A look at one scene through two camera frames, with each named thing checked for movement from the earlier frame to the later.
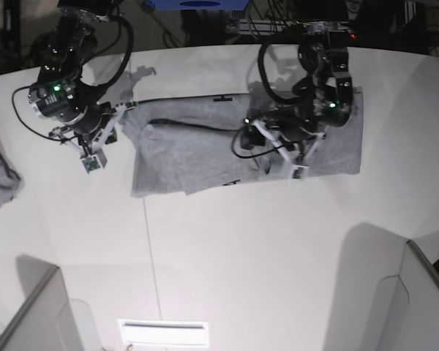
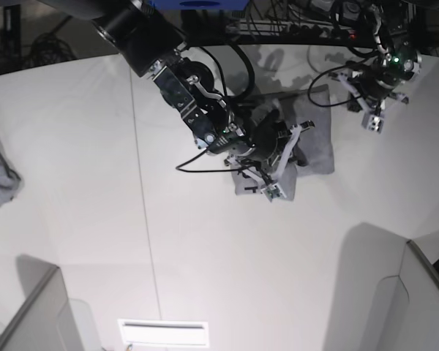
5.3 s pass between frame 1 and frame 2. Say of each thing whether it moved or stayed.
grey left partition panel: stayed
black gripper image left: moved
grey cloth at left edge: stayed
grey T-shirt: moved
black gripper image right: moved
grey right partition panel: stayed
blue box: stayed
